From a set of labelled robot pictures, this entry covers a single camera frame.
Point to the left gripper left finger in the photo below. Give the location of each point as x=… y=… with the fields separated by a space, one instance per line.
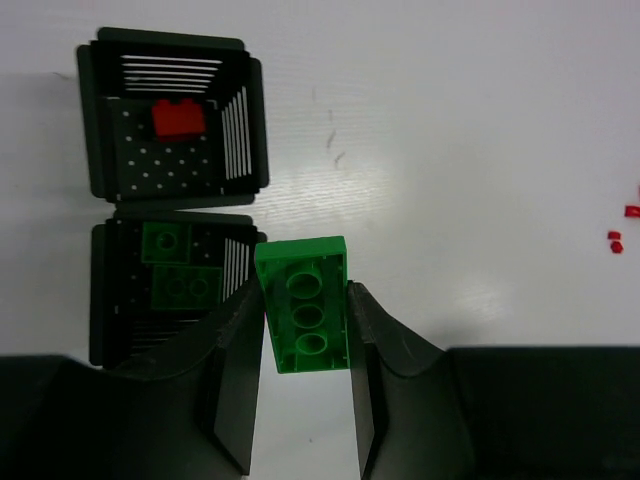
x=184 y=409

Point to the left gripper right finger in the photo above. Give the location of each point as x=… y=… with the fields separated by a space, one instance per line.
x=543 y=412

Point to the green lego brick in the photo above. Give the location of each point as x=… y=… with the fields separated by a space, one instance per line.
x=304 y=286

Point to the green flat lego in bin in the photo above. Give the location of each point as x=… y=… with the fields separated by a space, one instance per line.
x=185 y=287

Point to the black slotted container near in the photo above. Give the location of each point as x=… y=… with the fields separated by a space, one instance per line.
x=122 y=323

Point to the black slotted container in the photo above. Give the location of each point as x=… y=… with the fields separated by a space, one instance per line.
x=123 y=72
x=122 y=323

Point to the green square lego in bin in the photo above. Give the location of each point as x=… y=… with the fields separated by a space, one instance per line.
x=166 y=243

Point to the small red lego stud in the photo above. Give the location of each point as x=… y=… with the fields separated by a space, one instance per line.
x=615 y=242

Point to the small red lego piece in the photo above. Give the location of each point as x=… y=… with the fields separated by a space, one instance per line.
x=632 y=211

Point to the red lego brick in bin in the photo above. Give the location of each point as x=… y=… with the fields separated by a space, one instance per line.
x=178 y=121

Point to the black slotted container far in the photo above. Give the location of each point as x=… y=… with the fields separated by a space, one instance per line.
x=123 y=72

